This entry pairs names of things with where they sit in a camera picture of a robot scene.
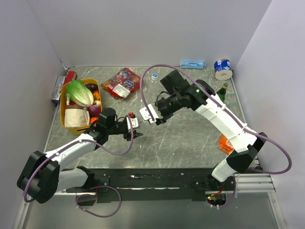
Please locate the yellow plastic basket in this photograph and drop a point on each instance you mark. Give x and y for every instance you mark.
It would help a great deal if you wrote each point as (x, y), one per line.
(81, 129)

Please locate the orange fruit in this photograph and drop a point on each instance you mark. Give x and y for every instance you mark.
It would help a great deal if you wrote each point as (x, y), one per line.
(93, 119)

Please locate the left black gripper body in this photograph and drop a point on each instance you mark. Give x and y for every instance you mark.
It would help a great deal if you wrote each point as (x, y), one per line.
(127, 135)

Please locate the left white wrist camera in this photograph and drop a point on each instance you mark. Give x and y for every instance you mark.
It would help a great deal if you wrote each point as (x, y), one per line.
(132, 121)

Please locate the aluminium rail frame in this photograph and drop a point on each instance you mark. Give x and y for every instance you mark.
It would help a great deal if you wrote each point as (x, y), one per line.
(254, 205)

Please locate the dark eggplant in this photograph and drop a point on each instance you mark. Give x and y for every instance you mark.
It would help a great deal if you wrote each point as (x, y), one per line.
(92, 87)

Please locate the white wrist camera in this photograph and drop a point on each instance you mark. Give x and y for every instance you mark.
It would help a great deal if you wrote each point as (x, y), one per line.
(132, 121)
(150, 114)

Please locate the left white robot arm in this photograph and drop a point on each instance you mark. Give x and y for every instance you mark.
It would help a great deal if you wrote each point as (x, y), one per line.
(44, 174)

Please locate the blue tissue pack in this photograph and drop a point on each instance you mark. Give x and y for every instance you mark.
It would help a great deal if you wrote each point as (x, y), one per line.
(192, 65)

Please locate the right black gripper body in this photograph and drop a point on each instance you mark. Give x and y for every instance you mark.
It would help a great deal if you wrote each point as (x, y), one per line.
(167, 107)

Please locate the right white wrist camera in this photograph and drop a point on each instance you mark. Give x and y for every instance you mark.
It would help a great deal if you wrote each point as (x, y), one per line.
(150, 114)

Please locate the green glass bottle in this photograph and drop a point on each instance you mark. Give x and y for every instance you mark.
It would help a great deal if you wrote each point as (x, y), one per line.
(222, 92)

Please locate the red snack package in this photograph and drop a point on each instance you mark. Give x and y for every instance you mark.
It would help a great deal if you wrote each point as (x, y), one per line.
(122, 84)

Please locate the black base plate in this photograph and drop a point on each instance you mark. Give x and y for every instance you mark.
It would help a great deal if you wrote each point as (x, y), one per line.
(152, 184)

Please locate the green cabbage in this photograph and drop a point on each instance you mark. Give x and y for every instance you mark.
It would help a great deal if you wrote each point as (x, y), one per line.
(79, 93)

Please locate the beige paper bag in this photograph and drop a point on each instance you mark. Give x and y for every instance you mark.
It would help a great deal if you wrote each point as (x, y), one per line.
(76, 116)

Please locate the clear plastic bottle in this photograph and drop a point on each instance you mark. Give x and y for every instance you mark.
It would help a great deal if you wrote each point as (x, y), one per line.
(150, 85)

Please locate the grey foil box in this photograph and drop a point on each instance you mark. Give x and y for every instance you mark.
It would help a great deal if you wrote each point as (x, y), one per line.
(55, 98)

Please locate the orange razor box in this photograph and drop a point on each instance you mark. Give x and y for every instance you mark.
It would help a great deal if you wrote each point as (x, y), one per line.
(225, 145)

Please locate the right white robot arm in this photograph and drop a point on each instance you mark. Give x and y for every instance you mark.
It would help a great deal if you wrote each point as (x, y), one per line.
(201, 98)

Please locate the red onion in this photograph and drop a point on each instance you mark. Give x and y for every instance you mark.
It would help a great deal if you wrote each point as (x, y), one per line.
(94, 110)

